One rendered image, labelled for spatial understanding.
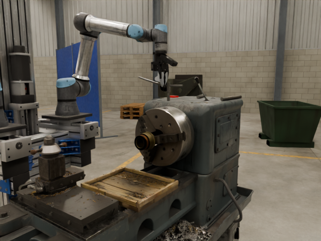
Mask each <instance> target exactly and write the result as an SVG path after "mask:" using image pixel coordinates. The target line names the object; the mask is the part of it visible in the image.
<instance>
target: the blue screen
mask: <svg viewBox="0 0 321 241"><path fill-rule="evenodd" d="M80 43H81V42H78V43H76V44H74V43H71V44H72V45H70V46H68V47H65V48H62V49H59V50H57V49H56V50H55V54H56V70H57V79H60V78H68V77H72V75H73V74H75V70H76V64H77V59H78V54H79V48H80ZM88 77H89V83H90V85H91V90H90V92H89V93H88V94H87V95H86V96H83V97H76V103H77V105H78V109H79V110H80V112H83V113H92V116H90V117H86V120H85V121H92V122H94V121H97V122H98V126H99V127H100V137H96V138H95V139H102V138H110V137H118V135H111V136H103V125H102V97H101V68H100V40H99V35H98V38H97V40H95V42H94V47H93V52H92V57H91V62H90V68H89V72H88Z"/></svg>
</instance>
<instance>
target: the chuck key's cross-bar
mask: <svg viewBox="0 0 321 241"><path fill-rule="evenodd" d="M139 78H140V79H143V80H146V81H148V82H151V83H154V84H157V85H160V86H161V84H160V83H157V82H154V81H151V80H149V79H146V78H143V77H139ZM169 86H170V87H183V85H169Z"/></svg>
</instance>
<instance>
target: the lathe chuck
mask: <svg viewBox="0 0 321 241"><path fill-rule="evenodd" d="M164 108H165V109H163V108H162V107H160V108H154V109H149V110H147V111H145V113H146V114H147V116H148V118H149V120H150V121H151V123H152V124H153V126H154V128H155V129H158V131H157V132H156V133H155V134H153V135H154V136H156V135H160V132H161V131H162V133H163V134H169V133H184V140H183V141H177V142H167V143H161V146H158V147H157V150H156V153H155V156H154V159H153V162H152V164H153V165H156V166H168V165H171V164H173V163H175V162H177V161H179V160H181V159H182V158H183V157H184V156H185V155H186V154H187V153H188V151H189V149H190V146H191V139H192V137H191V130H190V127H189V124H188V122H187V120H186V119H185V117H184V116H183V115H182V114H181V113H180V112H178V111H177V110H175V109H173V108H170V107H164ZM140 126H141V124H140V123H139V121H138V122H137V125H136V129H135V137H137V136H138V135H140V132H141V129H140ZM139 151H140V153H141V154H142V156H143V157H144V153H143V151H144V150H139ZM183 154H184V155H183ZM182 155H183V157H182V158H180V157H181V156H182Z"/></svg>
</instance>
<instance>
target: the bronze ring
mask: <svg viewBox="0 0 321 241"><path fill-rule="evenodd" d="M134 144H135V146H136V148H137V149H138V150H150V149H152V148H153V147H154V145H155V138H154V135H153V134H152V133H150V132H148V131H146V132H144V133H142V134H140V135H138V136H137V137H136V138H135V141H134Z"/></svg>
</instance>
